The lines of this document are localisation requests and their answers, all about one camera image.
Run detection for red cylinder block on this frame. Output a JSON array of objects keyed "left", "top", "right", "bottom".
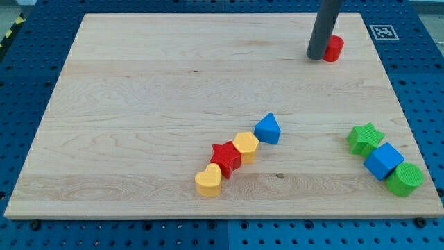
[{"left": 323, "top": 35, "right": 345, "bottom": 62}]

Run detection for blue triangle block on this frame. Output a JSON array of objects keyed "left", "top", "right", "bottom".
[{"left": 254, "top": 112, "right": 281, "bottom": 144}]

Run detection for yellow hexagon block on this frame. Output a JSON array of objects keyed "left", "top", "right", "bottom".
[{"left": 232, "top": 132, "right": 259, "bottom": 164}]

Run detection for red star block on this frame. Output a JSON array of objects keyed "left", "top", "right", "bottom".
[{"left": 210, "top": 141, "right": 241, "bottom": 179}]

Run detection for yellow heart block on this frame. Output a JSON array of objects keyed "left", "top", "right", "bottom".
[{"left": 195, "top": 163, "right": 222, "bottom": 197}]

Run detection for wooden board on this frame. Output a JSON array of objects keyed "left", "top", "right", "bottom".
[{"left": 5, "top": 13, "right": 443, "bottom": 220}]

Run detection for green star block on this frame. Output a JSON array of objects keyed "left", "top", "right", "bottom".
[{"left": 347, "top": 122, "right": 385, "bottom": 158}]

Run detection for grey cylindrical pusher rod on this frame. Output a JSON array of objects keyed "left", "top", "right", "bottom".
[{"left": 306, "top": 0, "right": 343, "bottom": 60}]

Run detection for blue cube block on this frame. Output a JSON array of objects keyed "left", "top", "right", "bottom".
[{"left": 364, "top": 142, "right": 404, "bottom": 181}]

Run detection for white fiducial marker tag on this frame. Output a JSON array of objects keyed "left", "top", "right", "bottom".
[{"left": 370, "top": 24, "right": 399, "bottom": 41}]

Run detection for green cylinder block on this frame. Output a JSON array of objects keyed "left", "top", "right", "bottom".
[{"left": 386, "top": 162, "right": 425, "bottom": 197}]

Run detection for yellow black hazard tape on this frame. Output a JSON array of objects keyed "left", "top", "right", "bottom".
[{"left": 1, "top": 12, "right": 26, "bottom": 50}]

